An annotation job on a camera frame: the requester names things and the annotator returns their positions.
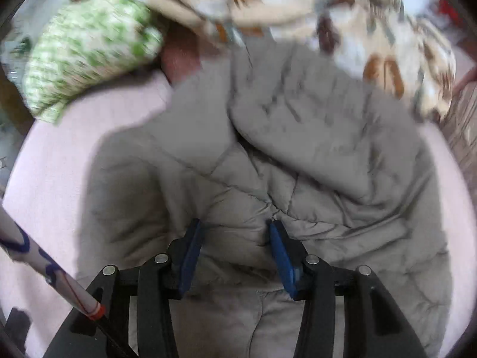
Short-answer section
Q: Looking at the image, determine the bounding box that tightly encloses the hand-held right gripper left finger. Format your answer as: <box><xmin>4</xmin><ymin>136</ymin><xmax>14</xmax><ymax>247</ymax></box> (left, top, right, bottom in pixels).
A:
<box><xmin>43</xmin><ymin>218</ymin><xmax>206</xmax><ymax>358</ymax></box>

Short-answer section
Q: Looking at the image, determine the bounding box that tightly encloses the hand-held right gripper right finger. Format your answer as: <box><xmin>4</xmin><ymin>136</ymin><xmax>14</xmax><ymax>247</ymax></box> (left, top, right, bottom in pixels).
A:
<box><xmin>266</xmin><ymin>219</ymin><xmax>429</xmax><ymax>358</ymax></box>

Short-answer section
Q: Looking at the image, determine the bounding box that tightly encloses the grey puffer jacket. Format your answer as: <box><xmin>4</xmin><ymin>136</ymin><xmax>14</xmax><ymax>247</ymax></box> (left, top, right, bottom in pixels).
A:
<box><xmin>76</xmin><ymin>39</ymin><xmax>454</xmax><ymax>358</ymax></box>

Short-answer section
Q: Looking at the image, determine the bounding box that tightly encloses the white blue-printed stick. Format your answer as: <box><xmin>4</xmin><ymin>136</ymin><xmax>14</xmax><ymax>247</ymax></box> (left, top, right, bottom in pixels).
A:
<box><xmin>0</xmin><ymin>204</ymin><xmax>131</xmax><ymax>358</ymax></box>

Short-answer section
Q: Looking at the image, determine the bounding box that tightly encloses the pink bed sheet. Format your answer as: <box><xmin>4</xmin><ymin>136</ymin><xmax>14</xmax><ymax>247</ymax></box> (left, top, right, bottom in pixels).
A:
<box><xmin>0</xmin><ymin>70</ymin><xmax>477</xmax><ymax>358</ymax></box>

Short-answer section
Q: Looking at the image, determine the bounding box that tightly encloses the reddish brown pillow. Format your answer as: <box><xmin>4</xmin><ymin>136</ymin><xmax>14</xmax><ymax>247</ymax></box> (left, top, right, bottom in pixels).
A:
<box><xmin>160</xmin><ymin>26</ymin><xmax>224</xmax><ymax>86</ymax></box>

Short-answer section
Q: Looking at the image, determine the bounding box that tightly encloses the green patterned pillow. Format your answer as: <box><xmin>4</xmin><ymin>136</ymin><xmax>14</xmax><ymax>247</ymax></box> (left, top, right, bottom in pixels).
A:
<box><xmin>23</xmin><ymin>0</ymin><xmax>165</xmax><ymax>124</ymax></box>

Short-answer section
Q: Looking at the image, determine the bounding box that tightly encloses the beige printed blanket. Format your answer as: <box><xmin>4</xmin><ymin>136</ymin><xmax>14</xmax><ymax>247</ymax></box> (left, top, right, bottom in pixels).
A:
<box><xmin>72</xmin><ymin>0</ymin><xmax>457</xmax><ymax>124</ymax></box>

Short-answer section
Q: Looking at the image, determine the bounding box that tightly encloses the wooden bed frame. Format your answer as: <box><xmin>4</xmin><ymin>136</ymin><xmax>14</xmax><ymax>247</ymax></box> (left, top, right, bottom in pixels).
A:
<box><xmin>440</xmin><ymin>82</ymin><xmax>477</xmax><ymax>183</ymax></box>

